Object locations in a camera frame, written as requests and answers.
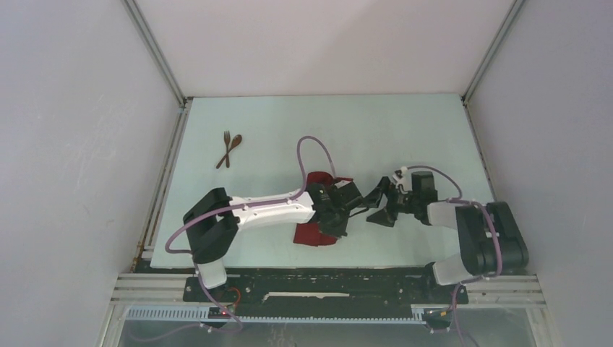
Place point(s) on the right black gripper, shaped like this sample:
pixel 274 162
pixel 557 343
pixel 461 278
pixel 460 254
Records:
pixel 382 217

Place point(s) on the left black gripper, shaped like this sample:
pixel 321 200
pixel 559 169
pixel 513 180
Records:
pixel 337 231

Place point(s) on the red cloth napkin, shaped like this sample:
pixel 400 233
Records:
pixel 309 234

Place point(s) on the brown wooden spoon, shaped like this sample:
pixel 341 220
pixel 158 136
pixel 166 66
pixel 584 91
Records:
pixel 235 142

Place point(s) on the brown wooden fork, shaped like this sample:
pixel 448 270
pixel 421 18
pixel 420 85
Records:
pixel 227 140

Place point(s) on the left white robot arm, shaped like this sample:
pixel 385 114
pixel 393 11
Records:
pixel 213 223

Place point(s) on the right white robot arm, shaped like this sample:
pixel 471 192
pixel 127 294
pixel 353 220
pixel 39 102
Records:
pixel 490 242

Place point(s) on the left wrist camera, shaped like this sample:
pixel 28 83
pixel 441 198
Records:
pixel 347 194

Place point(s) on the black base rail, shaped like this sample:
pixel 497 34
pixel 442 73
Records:
pixel 392 292

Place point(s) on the aluminium frame post right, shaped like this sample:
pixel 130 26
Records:
pixel 500 36

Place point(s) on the aluminium frame post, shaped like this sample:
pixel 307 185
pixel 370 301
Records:
pixel 500 36
pixel 148 38

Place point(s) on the aluminium frame post left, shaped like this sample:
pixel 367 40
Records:
pixel 148 38

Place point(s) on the aluminium extrusion rail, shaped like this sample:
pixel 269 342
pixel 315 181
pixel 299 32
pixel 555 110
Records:
pixel 149 288

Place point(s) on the white cable duct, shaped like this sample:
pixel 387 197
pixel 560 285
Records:
pixel 213 314

